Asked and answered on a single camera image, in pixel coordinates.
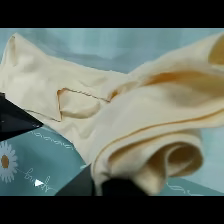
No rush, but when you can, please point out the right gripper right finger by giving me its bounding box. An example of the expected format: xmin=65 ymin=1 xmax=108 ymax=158
xmin=100 ymin=177 xmax=148 ymax=197

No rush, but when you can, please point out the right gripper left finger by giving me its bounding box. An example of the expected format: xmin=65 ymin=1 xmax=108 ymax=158
xmin=54 ymin=164 xmax=97 ymax=197

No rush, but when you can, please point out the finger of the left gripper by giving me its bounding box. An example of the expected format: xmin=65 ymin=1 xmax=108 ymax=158
xmin=0 ymin=92 xmax=45 ymax=143

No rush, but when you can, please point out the yellow T-shirt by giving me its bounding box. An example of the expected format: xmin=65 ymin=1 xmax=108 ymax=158
xmin=0 ymin=31 xmax=224 ymax=197

